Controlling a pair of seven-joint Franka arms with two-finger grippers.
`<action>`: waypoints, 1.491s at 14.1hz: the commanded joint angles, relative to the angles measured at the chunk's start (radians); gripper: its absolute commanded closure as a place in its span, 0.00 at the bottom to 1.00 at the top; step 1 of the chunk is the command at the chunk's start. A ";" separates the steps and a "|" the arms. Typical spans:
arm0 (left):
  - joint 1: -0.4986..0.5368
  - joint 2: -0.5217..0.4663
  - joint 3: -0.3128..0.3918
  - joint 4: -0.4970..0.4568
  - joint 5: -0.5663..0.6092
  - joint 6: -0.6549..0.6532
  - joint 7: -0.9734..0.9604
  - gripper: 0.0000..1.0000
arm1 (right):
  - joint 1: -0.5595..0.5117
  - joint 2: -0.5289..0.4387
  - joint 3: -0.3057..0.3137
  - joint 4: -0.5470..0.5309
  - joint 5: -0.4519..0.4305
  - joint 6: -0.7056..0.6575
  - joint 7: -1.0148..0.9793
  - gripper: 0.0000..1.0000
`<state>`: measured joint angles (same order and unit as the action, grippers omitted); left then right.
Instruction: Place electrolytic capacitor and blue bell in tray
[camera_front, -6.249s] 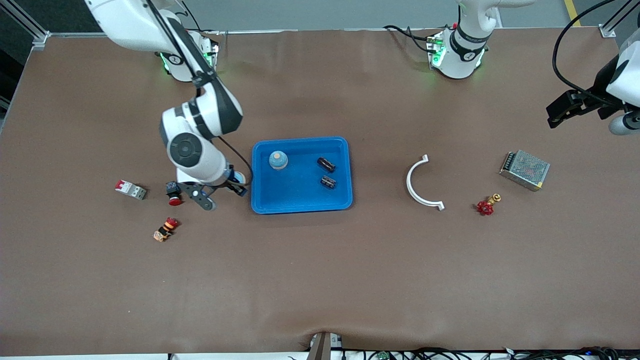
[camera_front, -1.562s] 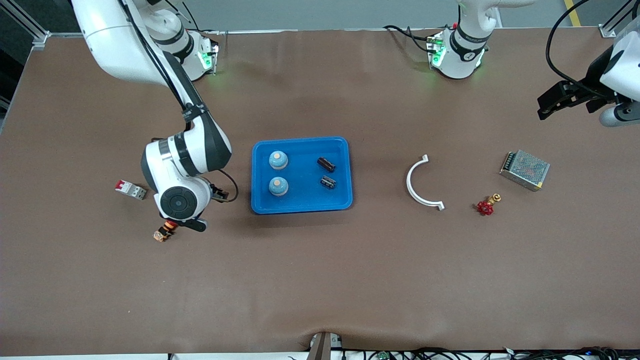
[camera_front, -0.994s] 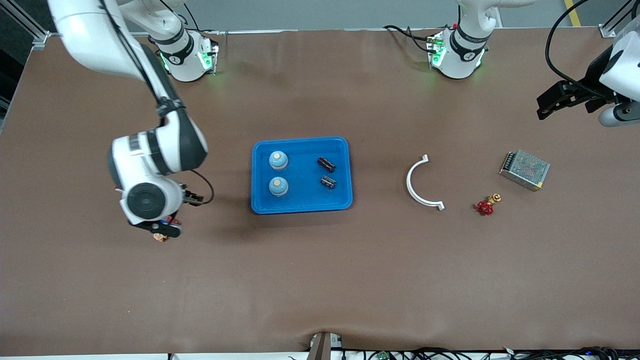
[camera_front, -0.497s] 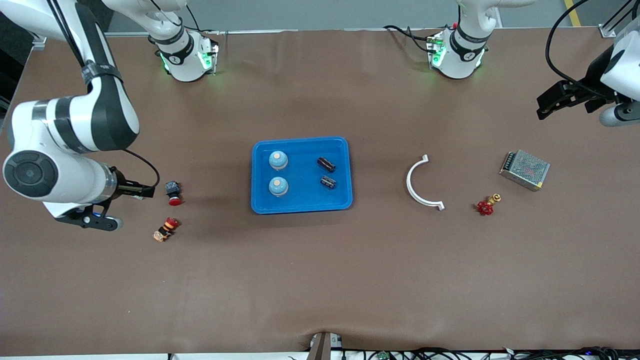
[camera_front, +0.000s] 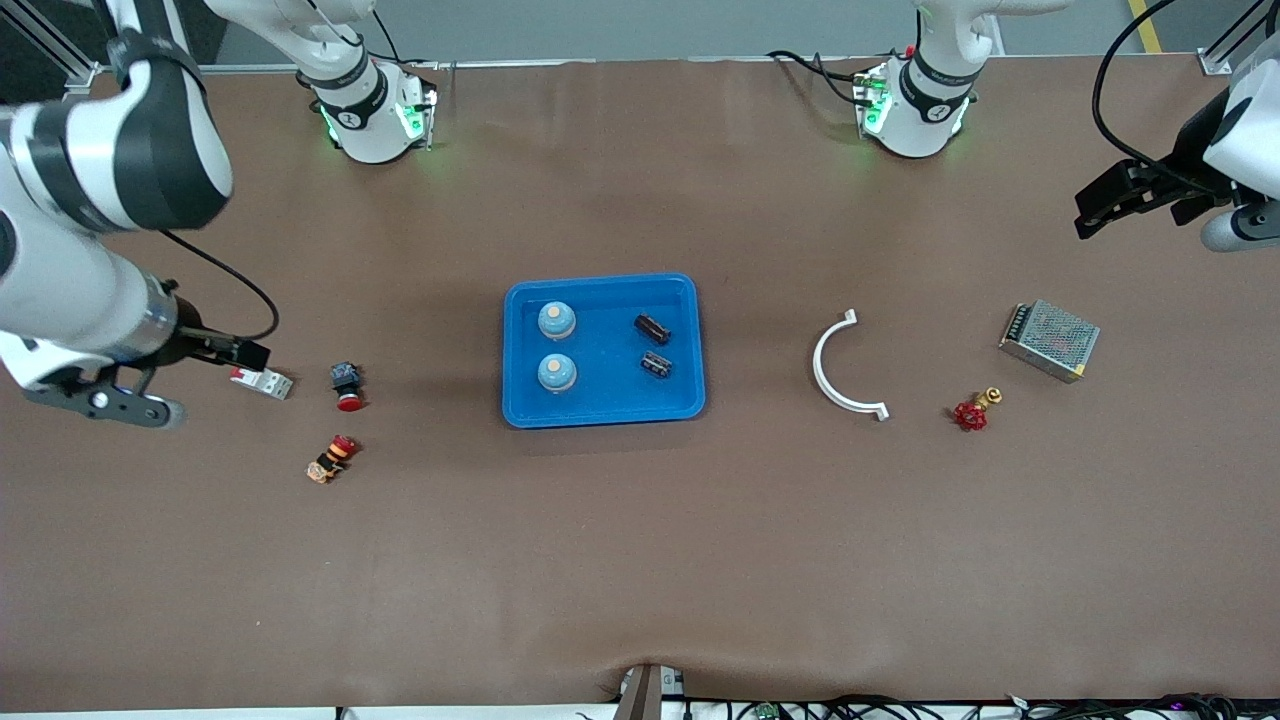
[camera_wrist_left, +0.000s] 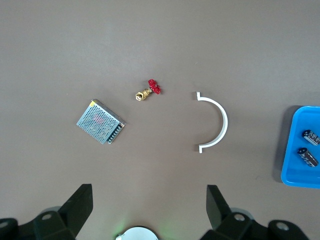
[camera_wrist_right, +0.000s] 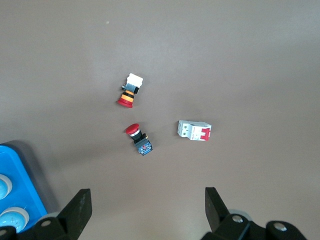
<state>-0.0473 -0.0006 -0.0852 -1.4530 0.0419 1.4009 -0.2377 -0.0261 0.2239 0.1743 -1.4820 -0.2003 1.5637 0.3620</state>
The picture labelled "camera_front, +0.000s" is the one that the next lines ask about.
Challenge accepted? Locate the aluminium frame profile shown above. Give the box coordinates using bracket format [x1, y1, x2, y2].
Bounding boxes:
[15, 0, 101, 86]

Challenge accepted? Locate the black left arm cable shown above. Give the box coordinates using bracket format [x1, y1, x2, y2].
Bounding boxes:
[1090, 0, 1216, 191]

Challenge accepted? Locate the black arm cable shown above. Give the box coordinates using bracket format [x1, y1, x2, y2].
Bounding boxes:
[155, 228, 281, 346]
[1090, 0, 1216, 191]

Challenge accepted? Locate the white half-ring pipe clamp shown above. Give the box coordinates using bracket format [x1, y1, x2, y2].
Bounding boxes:
[812, 309, 890, 423]

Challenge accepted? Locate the white red circuit breaker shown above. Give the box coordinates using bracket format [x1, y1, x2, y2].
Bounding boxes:
[229, 365, 295, 401]

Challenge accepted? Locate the black floor cable bundle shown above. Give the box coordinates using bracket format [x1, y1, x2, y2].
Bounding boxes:
[680, 693, 1280, 720]

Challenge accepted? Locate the black right base cable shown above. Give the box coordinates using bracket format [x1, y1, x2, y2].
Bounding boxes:
[372, 8, 441, 71]

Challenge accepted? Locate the blue plastic tray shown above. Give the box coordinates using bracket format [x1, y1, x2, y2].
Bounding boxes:
[502, 273, 707, 430]

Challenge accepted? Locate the silver table edge rail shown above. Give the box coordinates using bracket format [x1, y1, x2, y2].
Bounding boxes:
[200, 55, 861, 76]

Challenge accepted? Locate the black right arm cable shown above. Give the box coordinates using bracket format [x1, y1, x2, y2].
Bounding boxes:
[155, 228, 281, 346]

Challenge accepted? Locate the black base cable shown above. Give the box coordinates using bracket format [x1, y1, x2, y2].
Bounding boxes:
[766, 48, 871, 109]
[372, 8, 441, 71]

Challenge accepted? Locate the aluminium frame bar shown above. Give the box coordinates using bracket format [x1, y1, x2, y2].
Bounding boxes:
[1205, 0, 1280, 61]

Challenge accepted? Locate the brass valve red handwheel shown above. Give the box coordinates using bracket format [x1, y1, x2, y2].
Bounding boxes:
[952, 386, 1004, 433]

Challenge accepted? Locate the metal mesh power supply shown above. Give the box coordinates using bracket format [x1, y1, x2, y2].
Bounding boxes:
[998, 299, 1101, 384]

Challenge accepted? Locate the orange red push button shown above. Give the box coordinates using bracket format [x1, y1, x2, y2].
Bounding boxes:
[306, 434, 359, 486]

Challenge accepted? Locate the black left base cable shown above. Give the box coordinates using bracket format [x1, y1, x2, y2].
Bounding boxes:
[766, 48, 871, 109]

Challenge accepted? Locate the metal table clamp bracket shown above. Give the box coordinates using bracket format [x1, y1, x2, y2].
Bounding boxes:
[612, 664, 687, 720]

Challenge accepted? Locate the brown table mat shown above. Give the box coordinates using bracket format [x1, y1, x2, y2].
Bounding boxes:
[0, 55, 1280, 711]

